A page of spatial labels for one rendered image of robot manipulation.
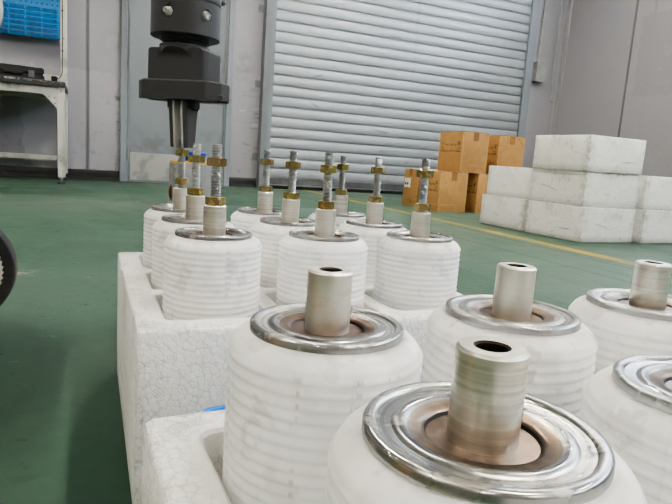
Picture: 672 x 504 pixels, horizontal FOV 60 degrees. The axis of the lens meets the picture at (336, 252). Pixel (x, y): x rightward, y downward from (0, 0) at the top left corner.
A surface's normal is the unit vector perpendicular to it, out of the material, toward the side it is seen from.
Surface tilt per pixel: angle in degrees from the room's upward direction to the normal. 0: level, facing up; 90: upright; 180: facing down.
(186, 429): 0
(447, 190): 90
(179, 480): 0
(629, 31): 90
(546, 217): 90
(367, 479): 43
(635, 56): 90
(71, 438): 0
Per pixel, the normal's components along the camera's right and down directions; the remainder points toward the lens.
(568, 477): 0.03, -0.99
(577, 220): -0.90, 0.01
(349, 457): -0.60, -0.74
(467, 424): -0.62, 0.08
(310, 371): -0.04, -0.40
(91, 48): 0.39, 0.17
